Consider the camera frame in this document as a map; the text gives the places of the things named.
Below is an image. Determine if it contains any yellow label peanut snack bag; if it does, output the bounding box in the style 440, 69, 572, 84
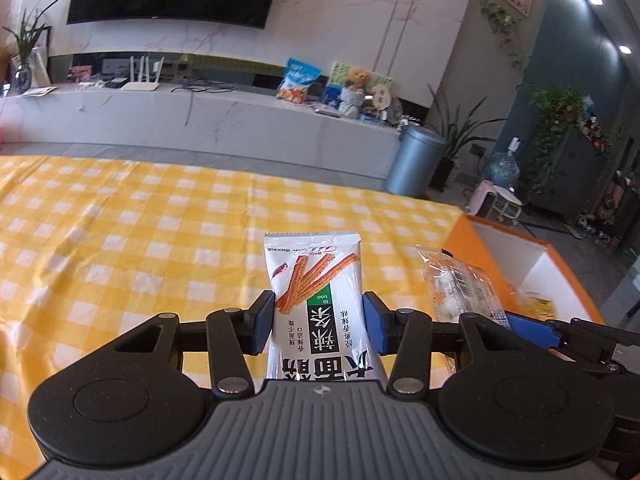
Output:
515, 288, 556, 321

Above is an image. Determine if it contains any clear white candy bag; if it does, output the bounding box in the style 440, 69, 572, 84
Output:
416, 246, 510, 328

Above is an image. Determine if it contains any white spicy strip packet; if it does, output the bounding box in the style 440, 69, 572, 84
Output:
264, 232, 387, 384

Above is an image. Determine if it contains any orange cardboard box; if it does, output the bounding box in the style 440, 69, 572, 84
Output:
442, 214, 603, 324

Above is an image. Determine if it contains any white stool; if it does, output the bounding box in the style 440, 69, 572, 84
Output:
465, 180, 523, 226

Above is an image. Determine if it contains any dark grey cabinet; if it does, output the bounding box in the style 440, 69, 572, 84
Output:
530, 128, 606, 223

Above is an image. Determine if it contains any yellow checkered tablecloth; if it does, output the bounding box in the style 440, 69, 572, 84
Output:
1, 156, 460, 479

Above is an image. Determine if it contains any water dispenser bottle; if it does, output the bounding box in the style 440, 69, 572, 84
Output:
483, 136, 521, 192

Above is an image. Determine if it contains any grey metal trash can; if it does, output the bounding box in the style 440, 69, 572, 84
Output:
385, 124, 447, 198

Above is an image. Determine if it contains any potted green floor plant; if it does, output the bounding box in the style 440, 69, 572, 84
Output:
425, 84, 506, 192

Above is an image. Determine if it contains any white marble tv console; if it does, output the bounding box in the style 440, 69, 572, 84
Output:
1, 84, 399, 179

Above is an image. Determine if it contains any hanging ivy plant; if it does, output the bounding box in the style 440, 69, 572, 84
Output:
480, 0, 584, 188

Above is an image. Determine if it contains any teddy bear toy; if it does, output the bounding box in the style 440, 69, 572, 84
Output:
338, 67, 370, 119

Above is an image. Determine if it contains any white wifi router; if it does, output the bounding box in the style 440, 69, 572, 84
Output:
122, 55, 165, 92

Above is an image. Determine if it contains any blue chips bag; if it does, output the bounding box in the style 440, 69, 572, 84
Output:
277, 58, 321, 104

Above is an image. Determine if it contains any green plant in vase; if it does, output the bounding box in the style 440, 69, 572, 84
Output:
2, 0, 61, 96

